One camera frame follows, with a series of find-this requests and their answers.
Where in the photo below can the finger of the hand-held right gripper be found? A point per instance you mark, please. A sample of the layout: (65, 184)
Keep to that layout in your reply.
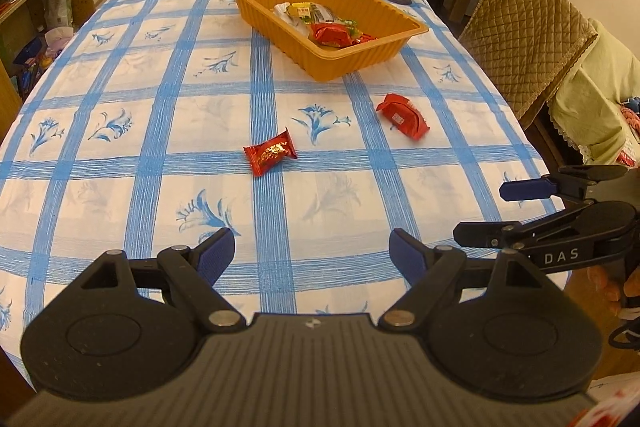
(490, 234)
(525, 190)

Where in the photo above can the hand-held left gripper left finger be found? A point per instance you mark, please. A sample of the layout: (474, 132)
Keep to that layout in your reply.
(217, 254)

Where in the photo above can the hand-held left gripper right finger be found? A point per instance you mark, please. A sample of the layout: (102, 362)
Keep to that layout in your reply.
(407, 257)

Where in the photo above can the red candy with gold print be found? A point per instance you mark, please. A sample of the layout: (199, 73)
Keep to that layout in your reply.
(270, 152)

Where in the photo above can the red snack packet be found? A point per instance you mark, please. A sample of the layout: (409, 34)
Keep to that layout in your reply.
(402, 116)

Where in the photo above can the orange plastic tray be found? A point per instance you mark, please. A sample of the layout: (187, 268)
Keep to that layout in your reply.
(320, 57)

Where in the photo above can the small red orange candy wrapper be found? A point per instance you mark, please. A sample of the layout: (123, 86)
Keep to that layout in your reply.
(365, 38)

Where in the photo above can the red candy packet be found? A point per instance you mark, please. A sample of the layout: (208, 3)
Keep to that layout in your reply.
(330, 34)

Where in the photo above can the yellow green candy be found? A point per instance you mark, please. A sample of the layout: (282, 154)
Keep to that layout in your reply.
(352, 26)

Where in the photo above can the silver snack packet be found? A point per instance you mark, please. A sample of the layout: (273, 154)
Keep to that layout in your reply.
(285, 13)

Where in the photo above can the yellow snack packet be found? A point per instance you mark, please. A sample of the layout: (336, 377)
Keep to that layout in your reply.
(302, 10)

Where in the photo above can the person's right hand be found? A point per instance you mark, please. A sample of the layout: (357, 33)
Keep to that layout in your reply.
(607, 289)

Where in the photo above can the light green cloth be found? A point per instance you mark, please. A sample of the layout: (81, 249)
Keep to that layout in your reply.
(595, 107)

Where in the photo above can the red blue patterned item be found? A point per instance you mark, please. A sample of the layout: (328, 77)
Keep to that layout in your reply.
(631, 127)

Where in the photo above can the chair with quilted cover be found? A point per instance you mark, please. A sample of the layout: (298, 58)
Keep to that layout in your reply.
(520, 27)

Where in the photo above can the white red printed clothing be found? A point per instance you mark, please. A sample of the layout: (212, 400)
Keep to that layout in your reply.
(615, 399)

